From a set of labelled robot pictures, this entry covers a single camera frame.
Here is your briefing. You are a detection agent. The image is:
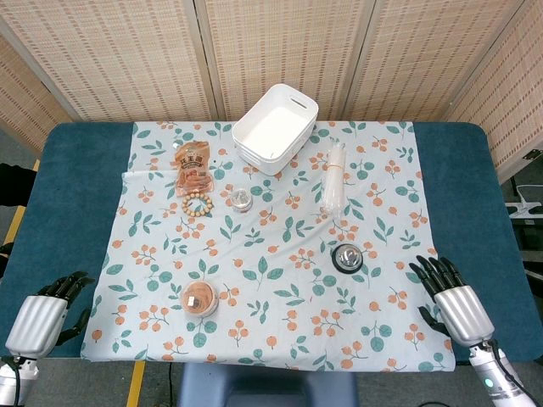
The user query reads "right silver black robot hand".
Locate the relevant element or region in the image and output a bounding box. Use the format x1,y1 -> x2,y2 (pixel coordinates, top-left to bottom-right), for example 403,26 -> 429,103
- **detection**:
409,255 -> 496,348

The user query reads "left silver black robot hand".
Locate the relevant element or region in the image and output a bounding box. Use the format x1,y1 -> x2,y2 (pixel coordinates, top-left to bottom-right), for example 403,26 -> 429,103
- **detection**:
4,271 -> 96,360

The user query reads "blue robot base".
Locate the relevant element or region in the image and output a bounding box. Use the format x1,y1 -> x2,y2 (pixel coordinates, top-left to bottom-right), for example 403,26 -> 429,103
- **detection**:
176,362 -> 358,407

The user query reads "silver call bell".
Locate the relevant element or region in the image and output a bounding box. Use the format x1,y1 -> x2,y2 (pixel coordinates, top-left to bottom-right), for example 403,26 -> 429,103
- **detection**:
331,243 -> 366,274

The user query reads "dark blue table cover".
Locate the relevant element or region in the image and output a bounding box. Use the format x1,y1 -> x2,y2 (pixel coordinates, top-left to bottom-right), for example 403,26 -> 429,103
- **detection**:
0,121 -> 543,364

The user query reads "black chair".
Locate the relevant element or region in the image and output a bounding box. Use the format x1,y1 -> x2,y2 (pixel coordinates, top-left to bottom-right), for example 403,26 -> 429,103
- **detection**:
0,163 -> 38,208

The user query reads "round container of orange snack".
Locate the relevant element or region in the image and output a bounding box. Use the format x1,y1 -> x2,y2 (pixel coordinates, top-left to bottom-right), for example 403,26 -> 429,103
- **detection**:
180,280 -> 219,317

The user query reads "bundle of clear plastic straws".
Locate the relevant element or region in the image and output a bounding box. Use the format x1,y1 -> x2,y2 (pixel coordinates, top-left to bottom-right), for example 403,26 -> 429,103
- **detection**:
319,137 -> 349,220

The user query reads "floral leaf print tablecloth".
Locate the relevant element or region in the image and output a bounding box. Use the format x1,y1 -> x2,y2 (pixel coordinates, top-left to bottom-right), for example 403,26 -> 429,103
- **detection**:
80,120 -> 458,373

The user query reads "orange snack packet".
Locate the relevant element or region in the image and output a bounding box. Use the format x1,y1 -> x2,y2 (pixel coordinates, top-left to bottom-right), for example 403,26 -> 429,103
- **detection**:
175,141 -> 214,198

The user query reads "white plastic storage basket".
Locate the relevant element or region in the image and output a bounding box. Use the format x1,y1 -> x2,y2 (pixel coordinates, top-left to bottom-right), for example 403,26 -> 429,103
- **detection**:
231,83 -> 320,176

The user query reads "beige woven folding screen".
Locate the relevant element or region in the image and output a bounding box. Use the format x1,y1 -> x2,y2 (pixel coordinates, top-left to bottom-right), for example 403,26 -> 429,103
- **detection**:
0,0 -> 543,184

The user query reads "wooden bead bracelet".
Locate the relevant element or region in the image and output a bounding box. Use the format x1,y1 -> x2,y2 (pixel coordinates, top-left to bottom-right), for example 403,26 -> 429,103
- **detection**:
181,191 -> 213,218

